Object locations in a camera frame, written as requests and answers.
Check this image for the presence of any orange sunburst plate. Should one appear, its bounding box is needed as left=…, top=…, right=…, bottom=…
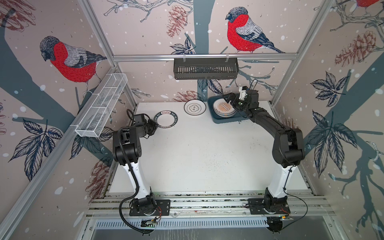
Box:
left=213, top=99, right=237, bottom=118

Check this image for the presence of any green ring plate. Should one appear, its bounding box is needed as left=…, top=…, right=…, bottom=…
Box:
left=154, top=111, right=178, bottom=129

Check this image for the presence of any white plate black flower outline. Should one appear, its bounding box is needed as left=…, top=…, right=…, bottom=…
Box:
left=184, top=100, right=207, bottom=116

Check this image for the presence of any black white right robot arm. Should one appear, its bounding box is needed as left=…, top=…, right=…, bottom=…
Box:
left=224, top=87, right=305, bottom=214

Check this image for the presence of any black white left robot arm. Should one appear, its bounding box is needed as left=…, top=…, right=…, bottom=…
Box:
left=113, top=110, right=159, bottom=216

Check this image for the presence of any teal plastic bin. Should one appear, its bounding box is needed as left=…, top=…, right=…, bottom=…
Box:
left=208, top=96, right=250, bottom=124

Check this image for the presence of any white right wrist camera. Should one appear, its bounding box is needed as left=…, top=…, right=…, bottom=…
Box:
left=239, top=86, right=248, bottom=101

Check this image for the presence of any black hanging wire basket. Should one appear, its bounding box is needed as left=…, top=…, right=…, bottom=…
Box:
left=174, top=58, right=239, bottom=80

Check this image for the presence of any white mesh wall shelf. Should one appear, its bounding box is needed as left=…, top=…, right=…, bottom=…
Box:
left=75, top=73, right=128, bottom=138

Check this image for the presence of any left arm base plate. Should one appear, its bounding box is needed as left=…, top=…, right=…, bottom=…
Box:
left=129, top=199, right=171, bottom=217

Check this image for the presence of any aluminium front rail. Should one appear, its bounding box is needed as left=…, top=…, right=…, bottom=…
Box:
left=85, top=192, right=336, bottom=219

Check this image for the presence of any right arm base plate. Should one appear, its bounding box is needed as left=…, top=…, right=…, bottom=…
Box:
left=245, top=198, right=291, bottom=215

